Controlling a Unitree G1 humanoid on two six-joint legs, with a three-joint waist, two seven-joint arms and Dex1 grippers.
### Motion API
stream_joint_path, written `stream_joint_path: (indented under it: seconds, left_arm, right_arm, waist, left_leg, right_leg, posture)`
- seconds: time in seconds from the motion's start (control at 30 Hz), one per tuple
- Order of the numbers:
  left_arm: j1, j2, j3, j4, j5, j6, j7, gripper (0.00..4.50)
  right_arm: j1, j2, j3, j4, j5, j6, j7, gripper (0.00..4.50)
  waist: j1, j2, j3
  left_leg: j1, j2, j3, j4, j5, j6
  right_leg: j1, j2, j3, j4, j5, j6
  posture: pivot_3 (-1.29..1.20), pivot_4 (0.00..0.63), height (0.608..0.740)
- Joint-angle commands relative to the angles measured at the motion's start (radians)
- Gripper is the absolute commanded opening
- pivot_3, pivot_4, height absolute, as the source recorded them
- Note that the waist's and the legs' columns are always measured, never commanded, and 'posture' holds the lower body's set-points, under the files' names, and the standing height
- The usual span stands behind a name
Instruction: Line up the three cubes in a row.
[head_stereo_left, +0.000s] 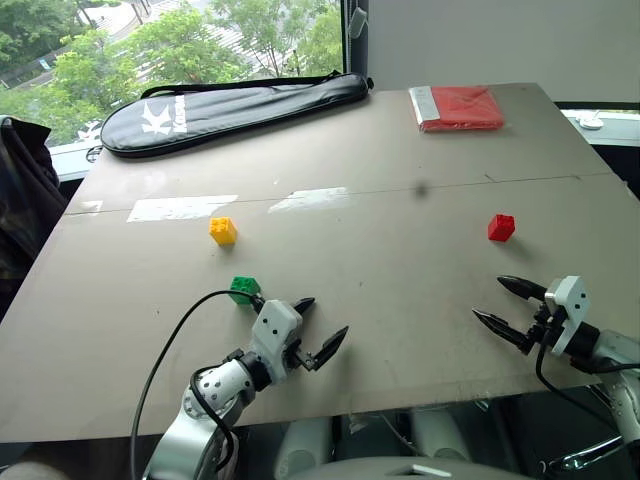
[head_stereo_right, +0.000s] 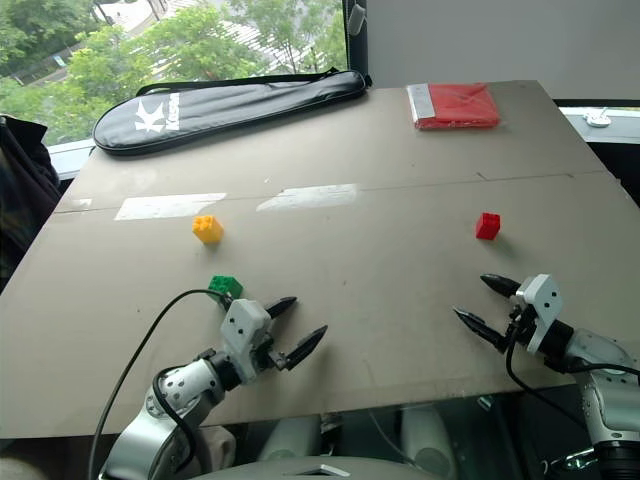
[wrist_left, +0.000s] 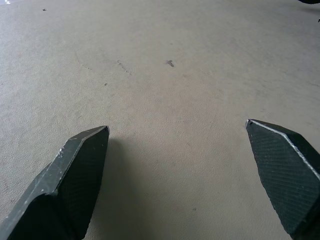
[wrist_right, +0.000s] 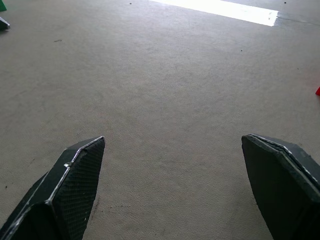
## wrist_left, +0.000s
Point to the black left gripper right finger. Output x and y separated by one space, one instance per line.
285 170

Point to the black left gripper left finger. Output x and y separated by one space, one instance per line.
67 180

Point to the black object at table edge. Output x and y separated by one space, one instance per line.
310 1

